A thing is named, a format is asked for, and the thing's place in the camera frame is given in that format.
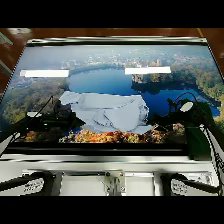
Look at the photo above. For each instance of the silver frame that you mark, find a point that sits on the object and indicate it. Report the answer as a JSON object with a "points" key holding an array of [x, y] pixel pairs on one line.
{"points": [[100, 166]]}

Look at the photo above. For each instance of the dark green garment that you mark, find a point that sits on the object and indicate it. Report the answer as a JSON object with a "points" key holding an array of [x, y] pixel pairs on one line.
{"points": [[197, 143]]}

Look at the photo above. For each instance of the light blue shirt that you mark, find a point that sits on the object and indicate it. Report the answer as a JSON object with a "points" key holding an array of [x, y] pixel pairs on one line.
{"points": [[110, 113]]}

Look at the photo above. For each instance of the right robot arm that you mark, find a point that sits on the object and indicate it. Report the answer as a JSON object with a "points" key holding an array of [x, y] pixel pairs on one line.
{"points": [[196, 116]]}

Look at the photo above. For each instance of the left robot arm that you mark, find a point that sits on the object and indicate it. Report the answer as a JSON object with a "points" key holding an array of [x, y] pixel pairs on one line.
{"points": [[40, 120]]}

